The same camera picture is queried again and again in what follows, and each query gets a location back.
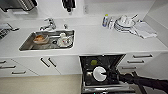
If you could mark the white glossy bowl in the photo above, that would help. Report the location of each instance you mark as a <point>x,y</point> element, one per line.
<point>99,74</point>

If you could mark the stainless steel dishwasher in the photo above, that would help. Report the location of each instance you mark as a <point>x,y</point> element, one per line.
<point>86,65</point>

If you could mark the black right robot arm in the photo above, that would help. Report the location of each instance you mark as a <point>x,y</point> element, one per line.
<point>150,83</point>

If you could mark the grey dishwasher rack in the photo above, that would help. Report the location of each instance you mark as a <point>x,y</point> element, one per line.
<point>87,77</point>

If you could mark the white two-door sink cabinet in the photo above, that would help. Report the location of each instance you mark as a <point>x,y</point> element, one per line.
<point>63,65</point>

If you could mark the small white container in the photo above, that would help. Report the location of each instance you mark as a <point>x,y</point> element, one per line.
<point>111,23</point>

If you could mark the stack of white dishes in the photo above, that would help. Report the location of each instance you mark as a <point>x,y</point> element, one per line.
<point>125,24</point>

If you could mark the dish soap bottle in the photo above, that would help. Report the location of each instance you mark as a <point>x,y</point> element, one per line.
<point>105,21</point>

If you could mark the white folded cloth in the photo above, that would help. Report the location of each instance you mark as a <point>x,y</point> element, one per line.
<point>145,30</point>

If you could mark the white cup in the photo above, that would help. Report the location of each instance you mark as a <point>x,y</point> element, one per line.
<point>64,40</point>

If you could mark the chrome sink side sprayer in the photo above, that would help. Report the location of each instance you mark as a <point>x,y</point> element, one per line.
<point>65,26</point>

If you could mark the chrome faucet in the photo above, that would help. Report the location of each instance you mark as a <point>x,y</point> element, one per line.
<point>49,25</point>

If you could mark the steel kitchen sink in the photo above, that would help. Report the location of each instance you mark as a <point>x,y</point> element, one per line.
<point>28,43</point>

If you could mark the white wall outlet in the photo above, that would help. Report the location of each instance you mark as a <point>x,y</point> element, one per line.
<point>85,9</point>

